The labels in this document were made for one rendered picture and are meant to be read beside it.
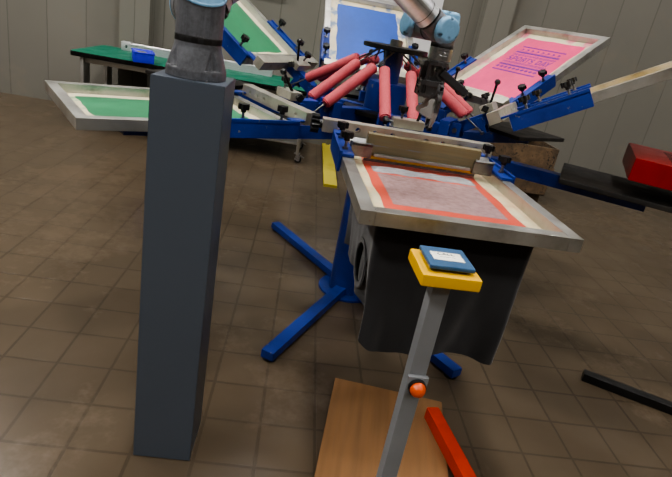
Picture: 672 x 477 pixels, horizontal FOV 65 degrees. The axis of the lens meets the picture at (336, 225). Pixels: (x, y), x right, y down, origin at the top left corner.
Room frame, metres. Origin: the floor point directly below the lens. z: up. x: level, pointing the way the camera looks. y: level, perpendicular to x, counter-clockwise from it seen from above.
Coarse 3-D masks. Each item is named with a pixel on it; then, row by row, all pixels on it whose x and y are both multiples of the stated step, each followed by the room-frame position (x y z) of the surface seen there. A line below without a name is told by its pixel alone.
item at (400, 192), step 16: (384, 176) 1.66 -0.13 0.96; (400, 176) 1.70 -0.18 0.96; (384, 192) 1.49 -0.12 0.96; (400, 192) 1.52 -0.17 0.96; (416, 192) 1.55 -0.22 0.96; (432, 192) 1.58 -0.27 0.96; (400, 208) 1.37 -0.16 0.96; (416, 208) 1.40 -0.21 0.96; (432, 208) 1.42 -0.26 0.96; (448, 208) 1.45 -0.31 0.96
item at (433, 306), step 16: (416, 256) 1.07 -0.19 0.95; (416, 272) 1.03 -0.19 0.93; (432, 272) 1.00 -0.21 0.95; (448, 272) 1.01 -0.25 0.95; (432, 288) 1.04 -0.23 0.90; (448, 288) 0.99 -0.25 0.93; (464, 288) 1.00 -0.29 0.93; (480, 288) 1.00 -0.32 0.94; (432, 304) 1.04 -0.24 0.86; (432, 320) 1.04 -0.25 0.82; (416, 336) 1.05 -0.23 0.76; (432, 336) 1.04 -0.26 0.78; (416, 352) 1.03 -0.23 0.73; (416, 368) 1.04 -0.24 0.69; (400, 400) 1.04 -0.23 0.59; (416, 400) 1.04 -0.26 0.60; (400, 416) 1.03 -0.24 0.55; (400, 432) 1.04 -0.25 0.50; (384, 448) 1.06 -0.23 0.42; (400, 448) 1.04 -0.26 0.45; (384, 464) 1.04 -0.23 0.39
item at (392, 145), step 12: (372, 132) 1.81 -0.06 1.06; (384, 144) 1.80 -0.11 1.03; (396, 144) 1.81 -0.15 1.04; (408, 144) 1.81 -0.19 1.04; (420, 144) 1.82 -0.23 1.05; (432, 144) 1.83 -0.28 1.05; (444, 144) 1.84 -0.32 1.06; (408, 156) 1.81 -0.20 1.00; (420, 156) 1.82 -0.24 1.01; (432, 156) 1.83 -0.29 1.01; (444, 156) 1.83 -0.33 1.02; (456, 156) 1.84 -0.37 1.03; (468, 156) 1.85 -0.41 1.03; (480, 156) 1.85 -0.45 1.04
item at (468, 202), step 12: (432, 180) 1.73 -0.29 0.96; (444, 192) 1.61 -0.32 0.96; (456, 192) 1.63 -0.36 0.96; (468, 192) 1.66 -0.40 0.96; (480, 192) 1.69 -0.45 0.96; (456, 204) 1.50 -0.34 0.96; (468, 204) 1.53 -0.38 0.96; (480, 204) 1.55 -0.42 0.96; (492, 204) 1.58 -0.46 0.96; (456, 216) 1.39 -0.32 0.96; (468, 216) 1.41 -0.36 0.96; (480, 216) 1.43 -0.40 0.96; (492, 216) 1.45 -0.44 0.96; (504, 216) 1.47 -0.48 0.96
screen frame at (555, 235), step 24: (360, 192) 1.33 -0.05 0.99; (504, 192) 1.71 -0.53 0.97; (360, 216) 1.20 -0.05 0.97; (384, 216) 1.21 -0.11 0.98; (408, 216) 1.22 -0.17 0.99; (432, 216) 1.25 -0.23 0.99; (528, 216) 1.51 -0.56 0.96; (552, 216) 1.45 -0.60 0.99; (504, 240) 1.26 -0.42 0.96; (528, 240) 1.27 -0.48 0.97; (552, 240) 1.28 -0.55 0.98; (576, 240) 1.29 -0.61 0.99
